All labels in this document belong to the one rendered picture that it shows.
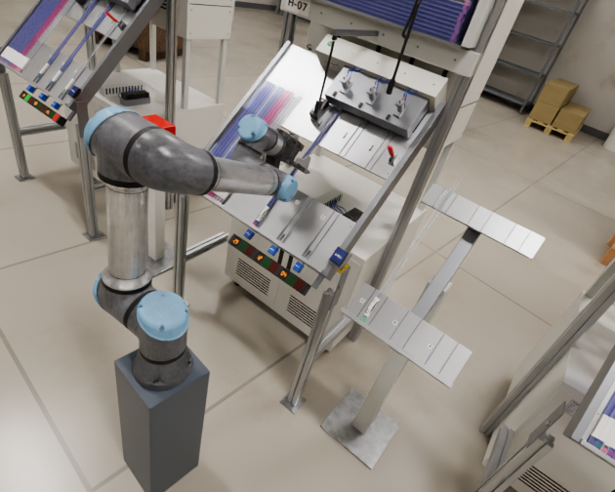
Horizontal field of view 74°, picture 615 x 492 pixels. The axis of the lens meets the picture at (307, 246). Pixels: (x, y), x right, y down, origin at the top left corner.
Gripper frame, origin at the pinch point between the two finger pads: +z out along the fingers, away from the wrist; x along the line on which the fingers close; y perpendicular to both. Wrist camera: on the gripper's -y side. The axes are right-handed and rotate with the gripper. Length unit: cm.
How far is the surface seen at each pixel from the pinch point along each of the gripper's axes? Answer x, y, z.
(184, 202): 38, -34, 1
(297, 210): -9.7, -12.6, -2.4
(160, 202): 72, -46, 27
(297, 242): -16.6, -21.7, -4.8
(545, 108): -17, 291, 577
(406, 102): -22.0, 36.6, 4.2
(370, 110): -13.1, 28.8, 2.2
